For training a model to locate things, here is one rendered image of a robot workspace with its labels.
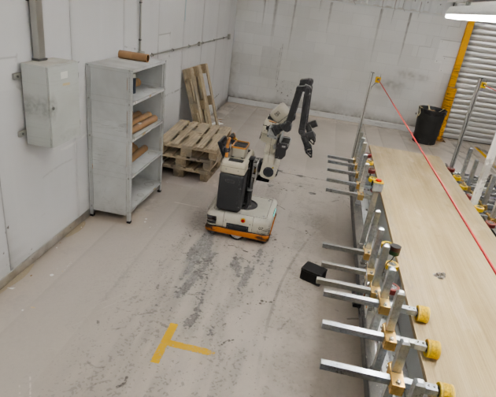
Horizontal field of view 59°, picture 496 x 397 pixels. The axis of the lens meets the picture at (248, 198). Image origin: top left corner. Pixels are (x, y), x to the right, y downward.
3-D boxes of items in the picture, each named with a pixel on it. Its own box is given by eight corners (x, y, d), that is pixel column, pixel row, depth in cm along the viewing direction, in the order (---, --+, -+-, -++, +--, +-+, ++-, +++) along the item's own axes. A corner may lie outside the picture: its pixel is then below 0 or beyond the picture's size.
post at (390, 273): (366, 343, 233) (389, 268, 213) (366, 339, 236) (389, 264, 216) (373, 344, 233) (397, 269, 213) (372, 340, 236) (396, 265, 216)
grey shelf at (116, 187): (90, 215, 456) (84, 62, 392) (127, 184, 538) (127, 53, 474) (130, 224, 451) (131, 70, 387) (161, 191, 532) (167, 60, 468)
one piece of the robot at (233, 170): (212, 219, 446) (220, 141, 412) (225, 198, 495) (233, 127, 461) (245, 225, 442) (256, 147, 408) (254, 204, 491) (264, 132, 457)
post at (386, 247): (363, 315, 256) (383, 245, 236) (363, 311, 259) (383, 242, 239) (369, 316, 256) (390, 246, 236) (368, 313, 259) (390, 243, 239)
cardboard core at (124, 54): (117, 50, 435) (146, 54, 432) (121, 49, 442) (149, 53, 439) (117, 58, 439) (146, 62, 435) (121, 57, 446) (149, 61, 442)
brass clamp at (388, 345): (381, 349, 194) (384, 340, 192) (379, 328, 206) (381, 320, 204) (395, 352, 193) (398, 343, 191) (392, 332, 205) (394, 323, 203)
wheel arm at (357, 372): (319, 369, 177) (320, 362, 175) (319, 363, 180) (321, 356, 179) (446, 399, 171) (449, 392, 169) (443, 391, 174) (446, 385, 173)
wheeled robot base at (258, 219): (203, 231, 449) (205, 209, 438) (219, 206, 506) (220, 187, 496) (268, 244, 441) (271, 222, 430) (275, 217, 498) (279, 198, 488)
